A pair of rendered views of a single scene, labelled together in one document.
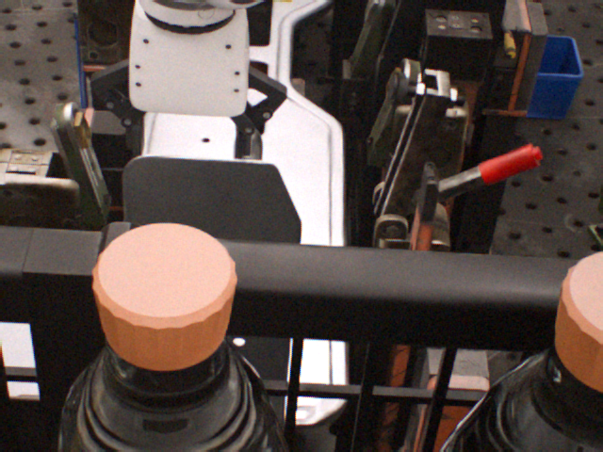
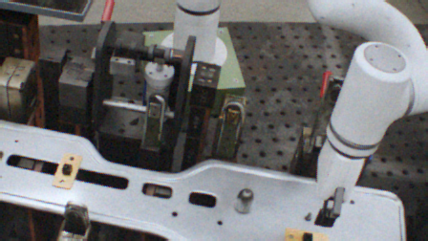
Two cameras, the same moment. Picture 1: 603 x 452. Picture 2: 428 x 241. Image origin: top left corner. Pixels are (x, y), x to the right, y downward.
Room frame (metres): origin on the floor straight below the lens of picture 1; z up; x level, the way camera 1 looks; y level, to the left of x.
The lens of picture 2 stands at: (1.00, 0.79, 1.93)
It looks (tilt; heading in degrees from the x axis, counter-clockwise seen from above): 45 degrees down; 272
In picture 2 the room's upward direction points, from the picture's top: 11 degrees clockwise
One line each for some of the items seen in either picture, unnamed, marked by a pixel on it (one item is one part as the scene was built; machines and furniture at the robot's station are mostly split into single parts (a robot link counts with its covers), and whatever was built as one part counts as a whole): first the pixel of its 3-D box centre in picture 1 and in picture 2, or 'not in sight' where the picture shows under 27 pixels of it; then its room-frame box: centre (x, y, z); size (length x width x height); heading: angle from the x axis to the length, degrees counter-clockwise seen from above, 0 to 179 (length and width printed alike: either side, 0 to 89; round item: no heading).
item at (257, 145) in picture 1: (248, 153); (245, 201); (0.94, 0.06, 1.02); 0.03 x 0.03 x 0.07
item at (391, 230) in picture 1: (391, 227); not in sight; (0.80, -0.08, 1.06); 0.03 x 0.01 x 0.03; 93
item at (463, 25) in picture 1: (430, 170); (194, 144); (1.06, -0.15, 0.91); 0.07 x 0.05 x 0.42; 93
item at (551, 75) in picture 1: (541, 77); not in sight; (1.51, -0.35, 0.74); 0.11 x 0.10 x 0.09; 3
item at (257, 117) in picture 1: (253, 132); not in sight; (0.82, 0.05, 1.15); 0.03 x 0.03 x 0.07; 3
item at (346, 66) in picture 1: (344, 161); (146, 188); (1.15, -0.05, 0.84); 0.04 x 0.03 x 0.29; 3
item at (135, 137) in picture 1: (123, 124); (328, 219); (0.81, 0.16, 1.15); 0.03 x 0.03 x 0.07; 3
